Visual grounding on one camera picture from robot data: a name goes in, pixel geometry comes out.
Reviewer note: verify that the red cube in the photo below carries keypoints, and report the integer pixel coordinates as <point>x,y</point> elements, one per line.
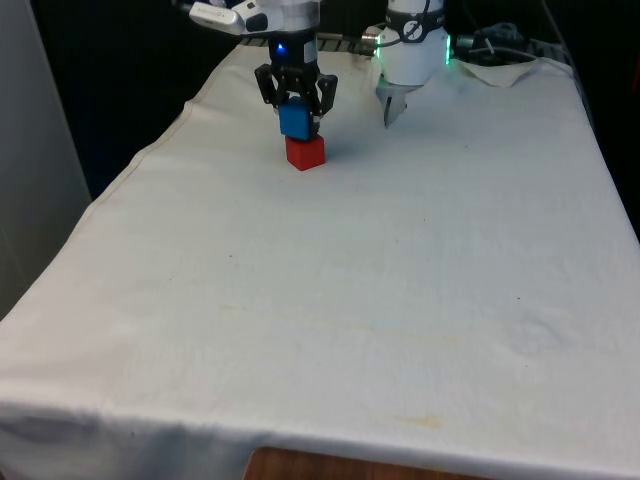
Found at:
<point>305,154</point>

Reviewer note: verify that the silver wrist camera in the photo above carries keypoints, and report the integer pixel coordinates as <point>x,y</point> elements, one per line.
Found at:
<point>215,15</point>

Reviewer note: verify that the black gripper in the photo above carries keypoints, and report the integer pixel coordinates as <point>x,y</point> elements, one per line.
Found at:
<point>294,50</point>

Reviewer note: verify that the blue cube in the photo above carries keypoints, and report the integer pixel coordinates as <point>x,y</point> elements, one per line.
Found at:
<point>296,120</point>

